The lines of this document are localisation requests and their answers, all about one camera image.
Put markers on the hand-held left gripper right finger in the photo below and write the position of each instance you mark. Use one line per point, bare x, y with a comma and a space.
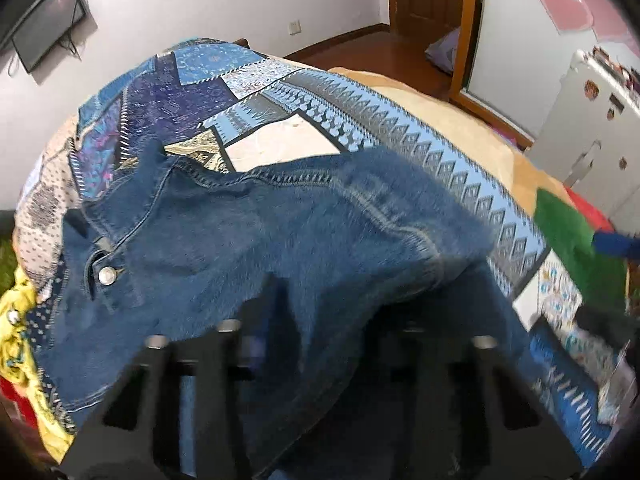
400, 360

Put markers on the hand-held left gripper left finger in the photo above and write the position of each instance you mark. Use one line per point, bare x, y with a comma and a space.
261, 317

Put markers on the blue denim jeans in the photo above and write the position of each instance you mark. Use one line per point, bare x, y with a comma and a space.
300, 220

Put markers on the bright blue cloth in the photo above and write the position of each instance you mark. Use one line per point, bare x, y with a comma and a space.
617, 244

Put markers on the green cloth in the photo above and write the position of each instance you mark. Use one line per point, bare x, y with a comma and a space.
575, 245

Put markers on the white cabinet with stickers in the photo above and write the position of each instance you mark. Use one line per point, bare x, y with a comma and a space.
585, 125

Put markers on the tan fleece blanket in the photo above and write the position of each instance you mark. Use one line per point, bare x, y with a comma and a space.
475, 130

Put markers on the blue patchwork printed blanket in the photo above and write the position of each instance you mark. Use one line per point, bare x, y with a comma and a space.
200, 85

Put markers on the yellow printed cloth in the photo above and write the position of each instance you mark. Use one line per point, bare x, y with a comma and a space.
20, 350

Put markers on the dark red cloth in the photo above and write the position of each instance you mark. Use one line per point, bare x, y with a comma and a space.
15, 400

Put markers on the wooden-framed white sliding wardrobe door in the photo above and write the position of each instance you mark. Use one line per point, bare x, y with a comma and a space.
515, 60

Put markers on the purple cloth bundle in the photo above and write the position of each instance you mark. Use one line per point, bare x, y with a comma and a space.
445, 50

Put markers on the white wall socket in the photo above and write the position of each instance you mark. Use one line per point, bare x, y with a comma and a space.
295, 27

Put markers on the wall-mounted black television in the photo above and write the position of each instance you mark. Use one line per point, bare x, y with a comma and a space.
47, 25

